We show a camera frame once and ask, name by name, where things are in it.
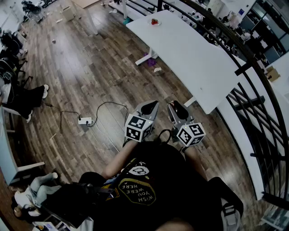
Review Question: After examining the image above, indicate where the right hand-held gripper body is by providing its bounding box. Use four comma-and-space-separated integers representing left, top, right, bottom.
171, 116, 207, 148

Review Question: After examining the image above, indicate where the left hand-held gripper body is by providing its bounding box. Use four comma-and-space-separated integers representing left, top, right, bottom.
124, 110, 154, 143

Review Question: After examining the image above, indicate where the white plate with strawberries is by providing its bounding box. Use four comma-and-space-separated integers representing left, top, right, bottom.
147, 18, 162, 27

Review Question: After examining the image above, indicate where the person's left forearm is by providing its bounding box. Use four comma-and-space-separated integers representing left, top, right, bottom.
103, 139, 139, 179

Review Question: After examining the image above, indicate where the person's right forearm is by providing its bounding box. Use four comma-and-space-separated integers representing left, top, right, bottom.
183, 144, 208, 181

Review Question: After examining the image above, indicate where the person's black printed shirt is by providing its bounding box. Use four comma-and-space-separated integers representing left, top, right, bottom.
79, 141, 244, 231

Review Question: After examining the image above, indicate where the purple plastic bag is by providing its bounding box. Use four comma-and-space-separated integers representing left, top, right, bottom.
144, 52, 158, 67

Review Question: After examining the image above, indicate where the white table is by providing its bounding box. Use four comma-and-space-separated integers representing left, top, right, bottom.
126, 9, 240, 115

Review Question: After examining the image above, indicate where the yellow and blue badge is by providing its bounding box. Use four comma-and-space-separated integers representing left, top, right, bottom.
100, 176, 120, 199

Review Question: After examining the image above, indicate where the black metal railing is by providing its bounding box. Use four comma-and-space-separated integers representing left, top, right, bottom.
126, 0, 289, 210

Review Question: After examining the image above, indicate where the cardboard box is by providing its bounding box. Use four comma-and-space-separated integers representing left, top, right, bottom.
61, 6, 75, 22
266, 66, 281, 82

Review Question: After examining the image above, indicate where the wooden table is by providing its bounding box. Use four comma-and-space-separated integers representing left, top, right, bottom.
71, 0, 101, 36

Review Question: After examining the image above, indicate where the black office chair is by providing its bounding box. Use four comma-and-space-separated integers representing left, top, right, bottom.
0, 31, 24, 57
0, 56, 33, 88
22, 0, 43, 23

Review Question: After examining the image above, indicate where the white desk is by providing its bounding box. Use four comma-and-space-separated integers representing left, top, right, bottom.
0, 106, 46, 185

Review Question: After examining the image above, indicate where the black backpack green trim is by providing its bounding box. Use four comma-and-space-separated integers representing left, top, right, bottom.
0, 57, 18, 80

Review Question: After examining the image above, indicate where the black power cable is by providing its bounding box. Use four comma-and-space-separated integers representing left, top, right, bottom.
94, 102, 130, 127
42, 102, 81, 134

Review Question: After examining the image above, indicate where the white power cable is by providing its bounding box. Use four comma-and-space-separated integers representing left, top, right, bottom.
91, 123, 120, 152

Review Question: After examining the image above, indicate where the grey backpack strap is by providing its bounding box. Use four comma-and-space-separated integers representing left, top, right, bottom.
220, 198, 242, 231

